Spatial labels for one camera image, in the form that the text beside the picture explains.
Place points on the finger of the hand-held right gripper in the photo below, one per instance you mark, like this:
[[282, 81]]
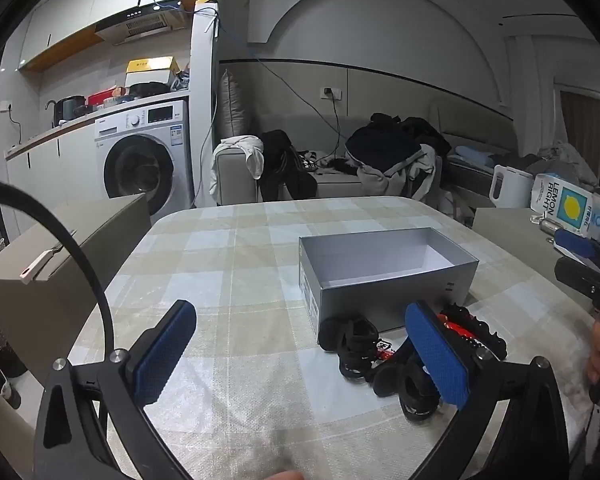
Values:
[[582, 275], [575, 244]]

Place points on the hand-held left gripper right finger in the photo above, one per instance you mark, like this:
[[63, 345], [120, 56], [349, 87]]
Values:
[[437, 355]]

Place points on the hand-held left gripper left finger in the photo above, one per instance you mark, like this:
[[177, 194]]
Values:
[[165, 355]]

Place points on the black scrunchie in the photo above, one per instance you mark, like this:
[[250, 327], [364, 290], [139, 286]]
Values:
[[387, 381]]

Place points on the grey cardboard box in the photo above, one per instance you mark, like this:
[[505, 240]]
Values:
[[380, 290]]

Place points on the thick black hair band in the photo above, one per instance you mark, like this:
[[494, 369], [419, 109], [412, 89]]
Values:
[[330, 332]]

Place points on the person's left hand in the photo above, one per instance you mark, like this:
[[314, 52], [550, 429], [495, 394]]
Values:
[[286, 476]]

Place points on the white blue drink pack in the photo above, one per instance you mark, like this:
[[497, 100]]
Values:
[[565, 205]]

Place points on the grey clothes heap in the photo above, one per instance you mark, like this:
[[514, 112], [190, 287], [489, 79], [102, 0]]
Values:
[[565, 162]]

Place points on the white electric kettle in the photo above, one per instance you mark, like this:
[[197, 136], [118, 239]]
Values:
[[510, 187]]

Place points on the brown curtain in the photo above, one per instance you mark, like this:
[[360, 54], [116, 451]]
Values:
[[585, 130]]

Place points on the brown cardboard carton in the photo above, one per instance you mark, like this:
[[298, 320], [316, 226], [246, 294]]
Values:
[[55, 305]]

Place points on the white utility knife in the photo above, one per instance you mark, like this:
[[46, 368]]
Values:
[[40, 262]]

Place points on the grey white hoodie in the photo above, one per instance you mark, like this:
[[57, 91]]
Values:
[[405, 175]]

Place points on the white washing machine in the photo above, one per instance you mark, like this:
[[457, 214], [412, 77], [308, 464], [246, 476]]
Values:
[[145, 160]]

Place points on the beige sofa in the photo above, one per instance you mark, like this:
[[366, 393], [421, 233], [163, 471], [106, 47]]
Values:
[[330, 180]]

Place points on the pile of dark clothes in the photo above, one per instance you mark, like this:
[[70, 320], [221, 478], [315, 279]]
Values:
[[385, 142]]

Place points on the white garment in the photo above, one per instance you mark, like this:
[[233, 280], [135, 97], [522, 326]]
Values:
[[252, 155]]

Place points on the white kitchen base cabinet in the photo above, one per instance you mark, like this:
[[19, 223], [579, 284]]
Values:
[[55, 160]]

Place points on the black garment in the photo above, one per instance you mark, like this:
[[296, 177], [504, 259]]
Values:
[[285, 160]]

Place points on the grey striped pillow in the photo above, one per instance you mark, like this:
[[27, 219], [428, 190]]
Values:
[[232, 105]]

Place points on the black cooking pot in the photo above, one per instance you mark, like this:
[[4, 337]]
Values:
[[67, 110]]

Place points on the black bag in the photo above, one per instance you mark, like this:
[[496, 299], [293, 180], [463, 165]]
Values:
[[147, 90]]

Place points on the red box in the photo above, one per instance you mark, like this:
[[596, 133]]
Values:
[[102, 96]]

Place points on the yellow box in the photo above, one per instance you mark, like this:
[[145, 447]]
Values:
[[150, 67]]

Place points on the steel range hood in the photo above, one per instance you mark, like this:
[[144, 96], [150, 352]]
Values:
[[145, 22]]

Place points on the white upper cabinets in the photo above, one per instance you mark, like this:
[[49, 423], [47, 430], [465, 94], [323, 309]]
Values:
[[80, 15]]

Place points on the wall power outlet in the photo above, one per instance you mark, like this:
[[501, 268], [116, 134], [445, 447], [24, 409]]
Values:
[[331, 92]]

